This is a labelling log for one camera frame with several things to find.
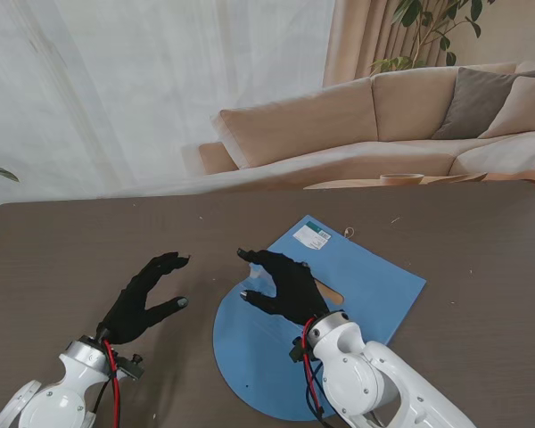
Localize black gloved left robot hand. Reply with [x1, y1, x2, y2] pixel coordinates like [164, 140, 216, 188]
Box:
[96, 251, 192, 345]

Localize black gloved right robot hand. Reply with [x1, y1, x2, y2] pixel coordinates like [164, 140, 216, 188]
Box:
[236, 248, 331, 330]

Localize blue expanding file folder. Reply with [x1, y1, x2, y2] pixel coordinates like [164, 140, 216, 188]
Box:
[212, 215, 428, 423]

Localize light wooden coffee table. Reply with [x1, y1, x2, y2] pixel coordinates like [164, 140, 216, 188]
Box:
[302, 172, 490, 191]

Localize beige fabric sofa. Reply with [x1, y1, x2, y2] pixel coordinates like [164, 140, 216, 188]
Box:
[199, 62, 535, 188]

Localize dark green plant leaves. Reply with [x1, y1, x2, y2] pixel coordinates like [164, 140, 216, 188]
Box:
[0, 113, 20, 183]

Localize white sheer curtain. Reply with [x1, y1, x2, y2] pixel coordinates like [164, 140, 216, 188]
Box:
[0, 0, 335, 206]

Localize beige pleated curtain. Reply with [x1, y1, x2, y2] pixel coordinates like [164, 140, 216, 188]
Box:
[323, 0, 429, 88]

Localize grey sofa cushion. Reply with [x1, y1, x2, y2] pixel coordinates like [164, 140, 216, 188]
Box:
[431, 66, 535, 142]

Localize beige sofa cushion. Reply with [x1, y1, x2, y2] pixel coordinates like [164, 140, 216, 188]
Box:
[477, 75, 535, 139]

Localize green leafy houseplant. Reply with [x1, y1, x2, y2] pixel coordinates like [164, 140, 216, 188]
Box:
[368, 0, 496, 75]

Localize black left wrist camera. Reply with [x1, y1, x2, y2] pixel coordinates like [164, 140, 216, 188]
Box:
[117, 353, 146, 382]

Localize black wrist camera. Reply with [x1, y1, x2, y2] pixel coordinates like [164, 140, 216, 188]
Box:
[288, 336, 309, 363]
[117, 353, 146, 382]

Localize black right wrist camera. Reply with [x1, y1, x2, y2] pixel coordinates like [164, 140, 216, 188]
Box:
[288, 336, 309, 363]

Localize red left arm cable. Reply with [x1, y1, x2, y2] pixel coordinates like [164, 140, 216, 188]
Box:
[102, 339, 120, 428]

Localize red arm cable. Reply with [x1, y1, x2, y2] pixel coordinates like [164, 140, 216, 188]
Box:
[102, 339, 120, 428]
[301, 317, 326, 418]

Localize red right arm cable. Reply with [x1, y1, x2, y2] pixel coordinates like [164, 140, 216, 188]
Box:
[301, 317, 326, 418]

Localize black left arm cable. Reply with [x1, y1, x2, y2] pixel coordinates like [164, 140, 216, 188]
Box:
[91, 383, 111, 416]

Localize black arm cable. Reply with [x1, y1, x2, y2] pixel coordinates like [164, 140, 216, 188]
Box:
[303, 356, 340, 428]
[91, 383, 111, 416]

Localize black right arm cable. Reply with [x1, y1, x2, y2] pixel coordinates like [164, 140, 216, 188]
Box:
[303, 356, 340, 428]

